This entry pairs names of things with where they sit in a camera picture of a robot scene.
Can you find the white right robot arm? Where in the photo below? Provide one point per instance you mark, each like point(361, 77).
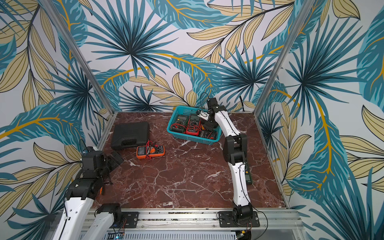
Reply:
point(235, 154)

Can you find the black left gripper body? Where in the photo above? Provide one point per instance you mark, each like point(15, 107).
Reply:
point(110, 163)

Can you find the black plastic tool case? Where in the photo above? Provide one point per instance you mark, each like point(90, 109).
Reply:
point(130, 135)

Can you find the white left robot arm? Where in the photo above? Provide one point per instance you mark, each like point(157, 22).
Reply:
point(81, 194)

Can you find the red Aneng multimeter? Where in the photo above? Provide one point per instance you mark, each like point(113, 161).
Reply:
point(193, 126)

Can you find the teal plastic basket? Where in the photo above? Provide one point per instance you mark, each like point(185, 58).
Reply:
point(187, 111)

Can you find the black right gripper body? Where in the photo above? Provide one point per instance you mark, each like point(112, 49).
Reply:
point(210, 124)

